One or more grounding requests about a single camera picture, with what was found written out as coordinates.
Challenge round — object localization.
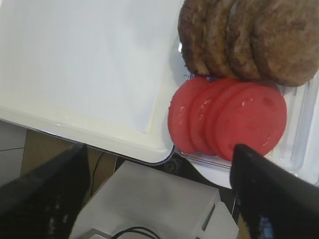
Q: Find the black cable on box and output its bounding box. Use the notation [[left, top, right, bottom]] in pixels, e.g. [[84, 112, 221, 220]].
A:
[[109, 226, 157, 239]]

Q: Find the brown meat patty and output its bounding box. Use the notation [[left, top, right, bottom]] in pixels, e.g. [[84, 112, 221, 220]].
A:
[[225, 0, 269, 81], [203, 0, 238, 79], [251, 0, 319, 87], [177, 0, 216, 76]]

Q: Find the red tomato slice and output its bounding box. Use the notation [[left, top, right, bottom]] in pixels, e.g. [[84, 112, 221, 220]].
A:
[[167, 77, 209, 153], [213, 85, 287, 161], [188, 78, 238, 155], [204, 82, 259, 157]]

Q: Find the white metal tray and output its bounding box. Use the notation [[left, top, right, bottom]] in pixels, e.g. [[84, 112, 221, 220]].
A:
[[0, 0, 188, 164]]

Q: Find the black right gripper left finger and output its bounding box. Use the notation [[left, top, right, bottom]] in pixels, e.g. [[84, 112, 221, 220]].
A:
[[0, 144, 87, 239]]

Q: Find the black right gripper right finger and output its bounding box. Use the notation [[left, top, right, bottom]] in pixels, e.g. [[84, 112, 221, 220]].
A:
[[230, 144, 319, 239]]

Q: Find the white box under table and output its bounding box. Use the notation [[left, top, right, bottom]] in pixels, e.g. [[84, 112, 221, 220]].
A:
[[71, 161, 239, 239]]

